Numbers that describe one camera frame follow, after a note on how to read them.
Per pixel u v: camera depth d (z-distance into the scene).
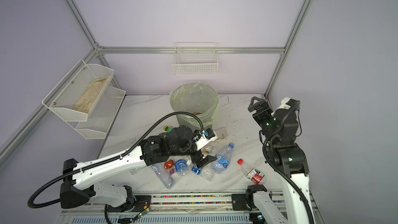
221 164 0.82
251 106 0.55
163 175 0.79
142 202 0.74
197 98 0.91
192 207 0.73
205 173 0.82
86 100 0.77
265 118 0.53
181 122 0.76
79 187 0.40
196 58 0.96
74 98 0.77
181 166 0.80
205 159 0.56
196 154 0.56
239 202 0.73
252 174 0.78
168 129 1.00
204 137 0.53
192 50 0.92
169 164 0.82
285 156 0.39
